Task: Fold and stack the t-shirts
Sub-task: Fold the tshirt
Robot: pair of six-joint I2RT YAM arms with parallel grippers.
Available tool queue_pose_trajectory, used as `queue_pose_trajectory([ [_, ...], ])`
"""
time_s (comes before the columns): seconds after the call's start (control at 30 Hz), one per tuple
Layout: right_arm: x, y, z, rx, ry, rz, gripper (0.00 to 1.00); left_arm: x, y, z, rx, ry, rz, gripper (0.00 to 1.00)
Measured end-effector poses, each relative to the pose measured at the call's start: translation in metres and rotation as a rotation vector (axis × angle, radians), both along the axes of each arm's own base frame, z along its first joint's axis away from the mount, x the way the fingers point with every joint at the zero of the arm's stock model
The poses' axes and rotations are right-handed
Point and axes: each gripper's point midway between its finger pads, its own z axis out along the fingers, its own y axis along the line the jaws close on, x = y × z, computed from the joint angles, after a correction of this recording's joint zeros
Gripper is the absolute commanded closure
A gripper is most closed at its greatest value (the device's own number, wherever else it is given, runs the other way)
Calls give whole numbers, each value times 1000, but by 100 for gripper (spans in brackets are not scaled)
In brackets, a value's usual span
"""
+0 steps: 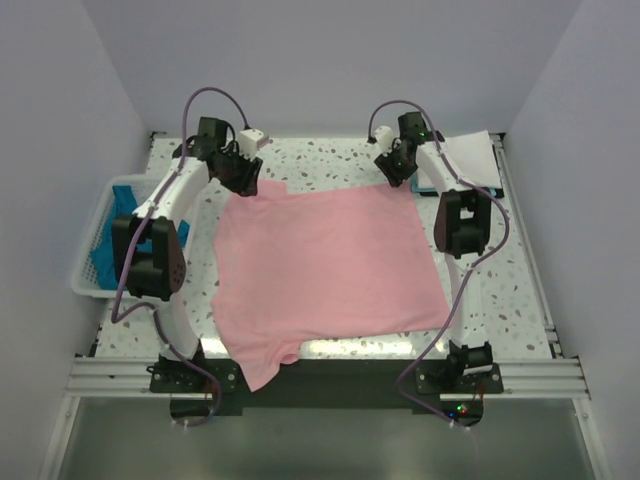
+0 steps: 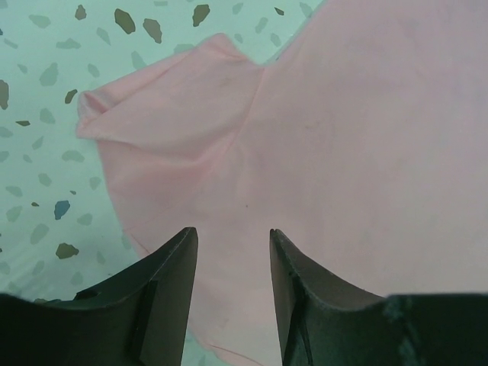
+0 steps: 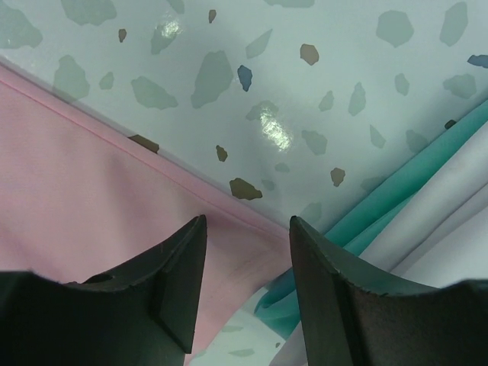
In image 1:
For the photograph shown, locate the pink t shirt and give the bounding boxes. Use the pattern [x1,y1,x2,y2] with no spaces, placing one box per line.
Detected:
[212,181,449,391]

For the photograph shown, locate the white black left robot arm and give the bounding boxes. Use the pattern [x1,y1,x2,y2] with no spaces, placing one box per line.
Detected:
[111,117,269,393]

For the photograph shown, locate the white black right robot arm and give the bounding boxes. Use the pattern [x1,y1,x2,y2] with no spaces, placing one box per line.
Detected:
[368,112,493,393]

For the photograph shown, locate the folded teal t shirt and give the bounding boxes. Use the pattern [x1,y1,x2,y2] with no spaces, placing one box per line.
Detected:
[410,175,505,199]

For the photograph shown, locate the folded white t shirt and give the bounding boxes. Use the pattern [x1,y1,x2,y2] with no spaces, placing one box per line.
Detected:
[442,130,502,189]

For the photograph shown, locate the folded black t shirt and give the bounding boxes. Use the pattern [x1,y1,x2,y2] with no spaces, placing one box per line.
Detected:
[410,143,504,198]

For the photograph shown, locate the blue t shirt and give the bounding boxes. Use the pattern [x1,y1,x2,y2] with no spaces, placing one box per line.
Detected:
[88,181,193,300]

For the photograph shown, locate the white plastic basket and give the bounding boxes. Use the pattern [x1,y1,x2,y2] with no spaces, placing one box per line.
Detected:
[71,169,207,299]

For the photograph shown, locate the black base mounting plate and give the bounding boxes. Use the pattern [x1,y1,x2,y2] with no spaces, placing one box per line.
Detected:
[147,358,505,426]

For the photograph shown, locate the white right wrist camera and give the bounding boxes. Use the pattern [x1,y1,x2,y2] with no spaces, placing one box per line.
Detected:
[373,126,395,152]

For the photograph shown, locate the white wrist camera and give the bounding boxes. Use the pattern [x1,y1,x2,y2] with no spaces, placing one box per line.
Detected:
[236,128,269,156]
[373,126,395,152]

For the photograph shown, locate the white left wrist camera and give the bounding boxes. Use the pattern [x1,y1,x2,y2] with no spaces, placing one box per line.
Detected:
[236,128,269,156]

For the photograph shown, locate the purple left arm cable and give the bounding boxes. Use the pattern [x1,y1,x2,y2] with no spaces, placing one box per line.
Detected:
[109,87,251,427]

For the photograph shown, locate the aluminium frame rail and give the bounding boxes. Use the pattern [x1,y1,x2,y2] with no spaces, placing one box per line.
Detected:
[65,357,590,399]

